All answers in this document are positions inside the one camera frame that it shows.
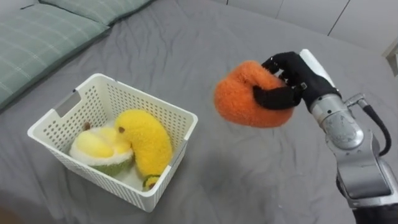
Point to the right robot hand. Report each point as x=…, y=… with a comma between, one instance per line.
x=306, y=82

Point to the orange soft toy fruit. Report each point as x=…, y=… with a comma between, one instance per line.
x=239, y=99

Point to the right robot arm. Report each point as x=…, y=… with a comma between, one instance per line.
x=354, y=155

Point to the grey bed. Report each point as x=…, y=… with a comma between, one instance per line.
x=217, y=155

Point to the yellow banana soft toy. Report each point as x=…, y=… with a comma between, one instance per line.
x=149, y=140

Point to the white perforated plastic basket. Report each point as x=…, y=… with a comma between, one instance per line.
x=102, y=102

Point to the green checked pillow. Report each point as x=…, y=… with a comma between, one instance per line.
x=34, y=40
x=102, y=9

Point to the durian soft toy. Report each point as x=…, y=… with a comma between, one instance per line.
x=96, y=149

